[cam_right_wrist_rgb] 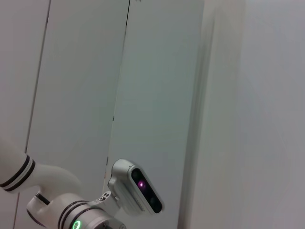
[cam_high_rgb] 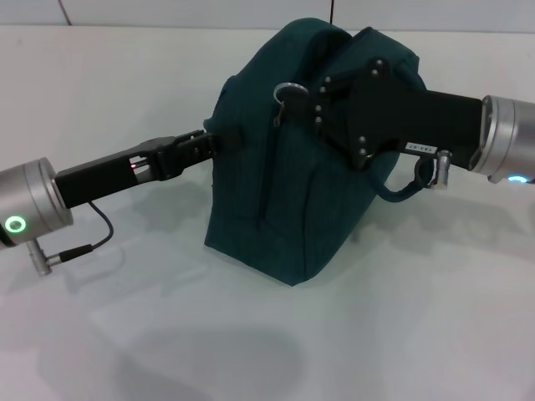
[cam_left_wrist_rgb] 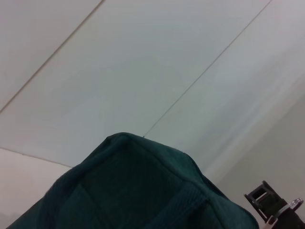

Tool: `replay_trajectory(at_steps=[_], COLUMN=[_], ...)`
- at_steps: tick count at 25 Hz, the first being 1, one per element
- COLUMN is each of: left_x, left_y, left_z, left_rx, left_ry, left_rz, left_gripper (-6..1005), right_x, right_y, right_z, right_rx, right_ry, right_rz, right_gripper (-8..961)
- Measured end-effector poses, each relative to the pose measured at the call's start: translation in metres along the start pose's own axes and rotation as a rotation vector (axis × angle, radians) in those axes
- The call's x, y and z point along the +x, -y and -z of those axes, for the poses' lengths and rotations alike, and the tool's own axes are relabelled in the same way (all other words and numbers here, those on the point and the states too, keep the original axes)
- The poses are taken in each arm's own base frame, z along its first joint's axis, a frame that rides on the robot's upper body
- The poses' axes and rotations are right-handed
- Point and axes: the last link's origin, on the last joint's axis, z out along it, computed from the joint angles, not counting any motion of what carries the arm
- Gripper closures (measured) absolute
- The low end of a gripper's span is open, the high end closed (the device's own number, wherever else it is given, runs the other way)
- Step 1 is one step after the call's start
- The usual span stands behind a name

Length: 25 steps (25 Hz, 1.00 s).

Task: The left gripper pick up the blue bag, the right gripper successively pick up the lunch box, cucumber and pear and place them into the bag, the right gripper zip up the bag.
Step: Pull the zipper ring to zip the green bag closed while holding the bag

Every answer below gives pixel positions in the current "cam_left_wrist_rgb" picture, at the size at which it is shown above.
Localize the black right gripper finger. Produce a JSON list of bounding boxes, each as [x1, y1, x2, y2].
[[271, 206, 305, 229], [244, 180, 290, 224]]

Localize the dark teal insulated lunch bag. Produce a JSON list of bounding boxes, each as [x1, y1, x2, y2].
[[4, 132, 260, 229]]

